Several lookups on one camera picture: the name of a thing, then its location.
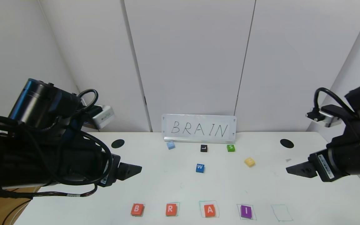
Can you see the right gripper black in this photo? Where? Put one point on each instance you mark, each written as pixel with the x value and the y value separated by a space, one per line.
pixel 324 166

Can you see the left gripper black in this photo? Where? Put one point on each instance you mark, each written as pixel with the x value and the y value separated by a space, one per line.
pixel 112 171

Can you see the yellow letter block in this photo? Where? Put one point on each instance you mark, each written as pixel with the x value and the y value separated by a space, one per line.
pixel 250 162

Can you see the orange letter R block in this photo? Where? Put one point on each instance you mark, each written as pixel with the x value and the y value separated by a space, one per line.
pixel 171 209

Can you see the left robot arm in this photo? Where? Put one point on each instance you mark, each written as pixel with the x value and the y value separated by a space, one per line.
pixel 39 103

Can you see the orange letter B block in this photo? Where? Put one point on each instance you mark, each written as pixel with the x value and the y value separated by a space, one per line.
pixel 137 209

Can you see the light blue letter block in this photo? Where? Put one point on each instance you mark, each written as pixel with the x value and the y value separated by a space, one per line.
pixel 171 145

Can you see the blue letter W block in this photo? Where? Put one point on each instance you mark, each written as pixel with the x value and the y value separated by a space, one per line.
pixel 200 168

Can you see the purple letter I block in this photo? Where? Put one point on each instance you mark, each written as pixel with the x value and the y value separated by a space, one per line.
pixel 246 211

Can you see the green letter S block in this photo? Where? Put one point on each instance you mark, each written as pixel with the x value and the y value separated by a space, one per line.
pixel 230 147

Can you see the black letter L block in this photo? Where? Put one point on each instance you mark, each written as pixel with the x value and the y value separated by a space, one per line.
pixel 203 148

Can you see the white BRAIN sign board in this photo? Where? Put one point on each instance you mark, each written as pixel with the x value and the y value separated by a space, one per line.
pixel 198 128

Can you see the orange letter A block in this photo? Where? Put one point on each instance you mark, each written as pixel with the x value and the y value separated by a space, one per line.
pixel 210 210

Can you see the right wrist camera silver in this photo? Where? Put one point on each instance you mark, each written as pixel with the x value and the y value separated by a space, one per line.
pixel 323 117

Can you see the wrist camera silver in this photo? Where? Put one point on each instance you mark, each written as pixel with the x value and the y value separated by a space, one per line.
pixel 323 117
pixel 104 116

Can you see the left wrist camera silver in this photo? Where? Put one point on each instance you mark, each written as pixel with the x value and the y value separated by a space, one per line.
pixel 104 116

